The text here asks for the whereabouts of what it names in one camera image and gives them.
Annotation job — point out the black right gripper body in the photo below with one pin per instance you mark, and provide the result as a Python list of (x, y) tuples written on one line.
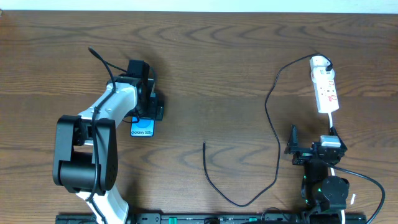
[(306, 150)]

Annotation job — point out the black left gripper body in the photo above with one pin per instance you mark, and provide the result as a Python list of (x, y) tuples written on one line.
[(156, 109)]

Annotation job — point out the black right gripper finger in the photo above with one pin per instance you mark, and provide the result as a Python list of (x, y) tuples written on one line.
[(293, 139), (333, 132)]

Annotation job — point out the blue Samsung Galaxy smartphone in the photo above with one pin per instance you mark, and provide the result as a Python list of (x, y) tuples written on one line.
[(142, 127)]

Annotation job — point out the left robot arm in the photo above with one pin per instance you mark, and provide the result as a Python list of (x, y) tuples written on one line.
[(86, 154)]

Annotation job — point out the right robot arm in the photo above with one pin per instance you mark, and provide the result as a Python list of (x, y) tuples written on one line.
[(324, 192)]

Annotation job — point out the white USB charger plug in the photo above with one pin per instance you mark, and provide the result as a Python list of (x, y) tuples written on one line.
[(321, 61)]

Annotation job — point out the white power strip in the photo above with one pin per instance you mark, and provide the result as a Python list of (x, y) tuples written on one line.
[(325, 90)]

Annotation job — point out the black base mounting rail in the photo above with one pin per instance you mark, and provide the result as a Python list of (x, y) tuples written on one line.
[(273, 217)]

